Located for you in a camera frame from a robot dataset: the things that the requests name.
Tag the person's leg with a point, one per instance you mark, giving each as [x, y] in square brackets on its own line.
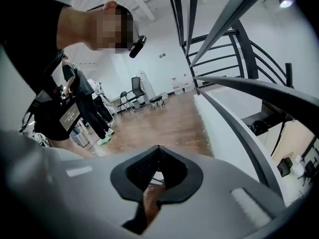
[72, 148]

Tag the person's head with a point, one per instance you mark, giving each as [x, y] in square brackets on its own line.
[84, 26]

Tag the white water dispenser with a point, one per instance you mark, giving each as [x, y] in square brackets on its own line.
[147, 83]

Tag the clear water bottle red label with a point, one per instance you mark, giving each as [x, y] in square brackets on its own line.
[177, 86]
[188, 83]

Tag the black folding chair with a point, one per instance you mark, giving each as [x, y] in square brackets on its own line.
[124, 99]

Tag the black head camera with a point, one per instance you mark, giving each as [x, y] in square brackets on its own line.
[137, 46]

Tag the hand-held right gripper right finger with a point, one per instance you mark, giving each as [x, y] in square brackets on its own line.
[192, 180]

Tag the black round stool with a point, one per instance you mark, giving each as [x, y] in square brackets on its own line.
[156, 99]

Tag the black desk chair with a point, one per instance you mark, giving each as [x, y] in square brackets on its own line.
[309, 170]

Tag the wall spotlight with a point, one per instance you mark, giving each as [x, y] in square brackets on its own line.
[286, 2]

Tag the black metal rack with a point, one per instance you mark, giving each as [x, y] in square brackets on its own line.
[224, 26]

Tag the person's black shirt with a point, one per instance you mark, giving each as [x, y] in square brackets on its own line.
[30, 34]

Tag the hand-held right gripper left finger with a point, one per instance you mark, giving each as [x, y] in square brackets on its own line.
[119, 180]

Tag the black office chair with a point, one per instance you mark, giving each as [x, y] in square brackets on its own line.
[137, 88]

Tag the silver metal bin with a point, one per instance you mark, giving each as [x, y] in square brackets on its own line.
[83, 138]

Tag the black wall switch plates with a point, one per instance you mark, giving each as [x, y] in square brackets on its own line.
[162, 55]

